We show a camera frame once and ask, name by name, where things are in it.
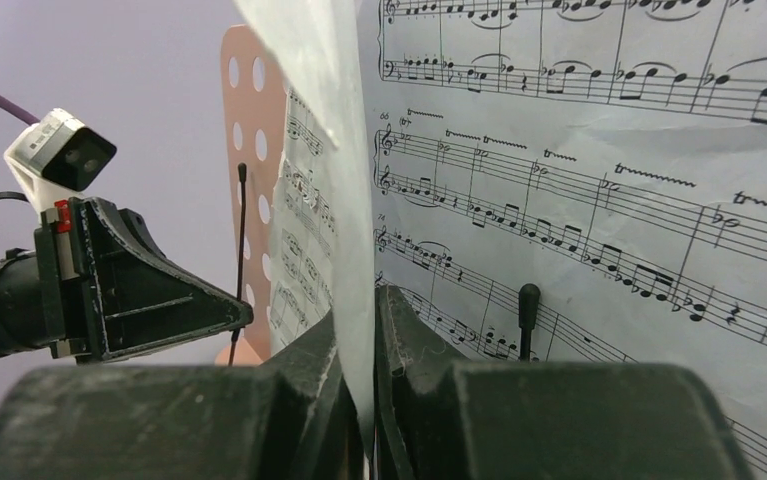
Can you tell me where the pink folding music stand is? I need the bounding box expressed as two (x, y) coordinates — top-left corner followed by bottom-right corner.
(220, 25), (288, 360)

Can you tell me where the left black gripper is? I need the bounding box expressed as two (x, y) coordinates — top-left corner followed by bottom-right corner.
(34, 197), (253, 363)

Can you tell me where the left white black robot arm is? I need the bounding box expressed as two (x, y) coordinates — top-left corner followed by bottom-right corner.
(0, 197), (254, 365)

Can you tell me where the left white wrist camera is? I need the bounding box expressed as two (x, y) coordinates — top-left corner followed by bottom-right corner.
(3, 108), (117, 214)

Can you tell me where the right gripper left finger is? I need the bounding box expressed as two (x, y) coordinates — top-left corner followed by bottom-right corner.
(0, 317), (364, 479)

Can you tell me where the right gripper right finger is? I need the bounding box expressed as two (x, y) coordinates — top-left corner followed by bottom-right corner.
(372, 285), (752, 479)

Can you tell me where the sheet music page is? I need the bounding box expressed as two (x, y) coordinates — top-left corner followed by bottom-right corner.
(237, 1), (374, 452)
(357, 0), (767, 479)

